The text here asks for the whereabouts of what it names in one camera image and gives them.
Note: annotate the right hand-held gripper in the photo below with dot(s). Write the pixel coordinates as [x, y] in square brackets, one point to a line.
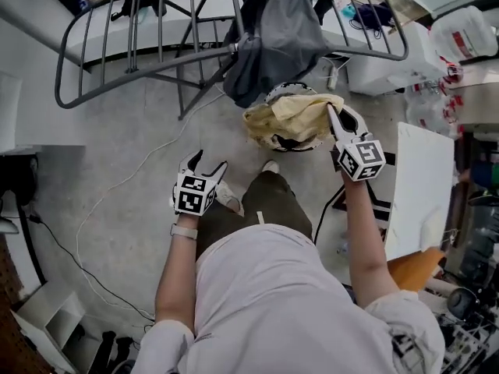
[362, 158]

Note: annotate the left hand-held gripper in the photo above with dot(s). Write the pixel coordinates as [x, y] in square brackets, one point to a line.
[191, 201]

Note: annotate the pale yellow clothes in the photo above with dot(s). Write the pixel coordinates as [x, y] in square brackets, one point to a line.
[296, 119]

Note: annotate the grey metal drying rack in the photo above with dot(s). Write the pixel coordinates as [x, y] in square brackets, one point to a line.
[181, 92]

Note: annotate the dark grey clothes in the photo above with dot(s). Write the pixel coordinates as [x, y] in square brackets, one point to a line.
[280, 33]

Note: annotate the person's left forearm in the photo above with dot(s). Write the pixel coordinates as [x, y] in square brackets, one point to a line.
[175, 279]

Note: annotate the person's right forearm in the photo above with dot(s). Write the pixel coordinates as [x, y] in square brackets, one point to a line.
[366, 248]

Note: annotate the person's left white shoe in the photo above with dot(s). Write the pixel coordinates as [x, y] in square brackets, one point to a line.
[228, 195]

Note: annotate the person's white shoe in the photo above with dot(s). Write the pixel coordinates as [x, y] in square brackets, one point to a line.
[270, 166]
[228, 195]

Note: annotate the white power strip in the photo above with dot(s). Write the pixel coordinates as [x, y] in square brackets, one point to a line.
[332, 78]

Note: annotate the beige wristband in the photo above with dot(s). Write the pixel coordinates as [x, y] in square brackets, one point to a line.
[183, 232]

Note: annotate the person's right white shoe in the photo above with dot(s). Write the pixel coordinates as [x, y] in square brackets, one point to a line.
[270, 166]

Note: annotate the white box cabinet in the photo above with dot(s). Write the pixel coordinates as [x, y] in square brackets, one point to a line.
[390, 72]

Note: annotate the white ribbed laundry basket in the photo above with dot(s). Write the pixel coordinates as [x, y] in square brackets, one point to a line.
[288, 87]

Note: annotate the person's olive trouser legs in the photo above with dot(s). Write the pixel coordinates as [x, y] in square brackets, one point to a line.
[273, 201]

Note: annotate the empty clear water jugs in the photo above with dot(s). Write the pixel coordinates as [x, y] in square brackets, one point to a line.
[432, 111]

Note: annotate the white marble table black legs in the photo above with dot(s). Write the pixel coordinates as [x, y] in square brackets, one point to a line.
[421, 193]

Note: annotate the dark purple bag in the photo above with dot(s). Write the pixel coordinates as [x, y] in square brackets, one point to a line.
[370, 14]

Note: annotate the teal small object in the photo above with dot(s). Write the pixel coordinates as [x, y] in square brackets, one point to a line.
[348, 11]

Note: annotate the large clear water jug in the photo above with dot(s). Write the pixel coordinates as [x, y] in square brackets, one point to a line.
[464, 33]

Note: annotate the orange cushion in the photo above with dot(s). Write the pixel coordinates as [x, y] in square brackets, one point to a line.
[417, 269]

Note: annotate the person's white shirt torso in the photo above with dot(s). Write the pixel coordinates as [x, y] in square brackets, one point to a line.
[280, 306]

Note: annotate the black tool on sill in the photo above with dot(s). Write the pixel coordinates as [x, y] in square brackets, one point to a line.
[128, 8]

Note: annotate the white shelf unit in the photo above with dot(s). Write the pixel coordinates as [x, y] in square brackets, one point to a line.
[47, 318]

